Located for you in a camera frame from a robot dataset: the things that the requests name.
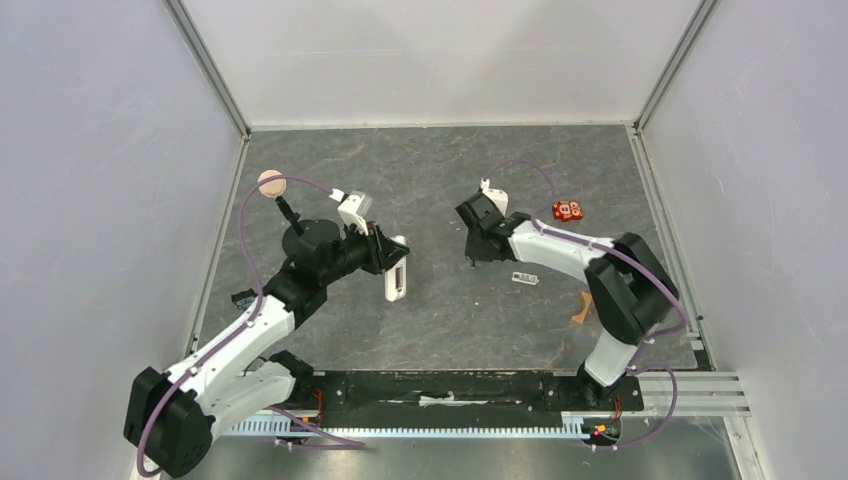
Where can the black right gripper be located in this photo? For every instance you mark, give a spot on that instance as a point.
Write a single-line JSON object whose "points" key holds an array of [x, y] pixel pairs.
{"points": [[477, 230]]}

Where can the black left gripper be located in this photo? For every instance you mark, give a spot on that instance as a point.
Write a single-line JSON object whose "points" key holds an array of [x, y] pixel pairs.
{"points": [[383, 253]]}

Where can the white remote control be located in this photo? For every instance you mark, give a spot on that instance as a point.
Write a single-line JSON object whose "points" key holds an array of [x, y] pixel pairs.
{"points": [[395, 282]]}

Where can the white remote battery cover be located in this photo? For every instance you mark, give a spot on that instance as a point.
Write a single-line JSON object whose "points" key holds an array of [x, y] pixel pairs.
{"points": [[525, 278]]}

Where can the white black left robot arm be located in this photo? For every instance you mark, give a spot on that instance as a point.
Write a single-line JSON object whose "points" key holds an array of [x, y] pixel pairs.
{"points": [[174, 416]]}

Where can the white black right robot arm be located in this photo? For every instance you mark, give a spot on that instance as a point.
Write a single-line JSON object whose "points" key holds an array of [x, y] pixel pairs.
{"points": [[631, 290]]}

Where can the wooden toy piece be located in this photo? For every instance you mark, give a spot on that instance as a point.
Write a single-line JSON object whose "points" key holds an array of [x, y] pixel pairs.
{"points": [[585, 304]]}

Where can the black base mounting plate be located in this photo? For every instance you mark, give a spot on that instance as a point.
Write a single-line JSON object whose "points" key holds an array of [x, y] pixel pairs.
{"points": [[373, 399]]}

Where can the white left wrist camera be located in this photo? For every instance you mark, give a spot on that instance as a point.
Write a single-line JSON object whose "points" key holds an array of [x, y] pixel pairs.
{"points": [[352, 208]]}

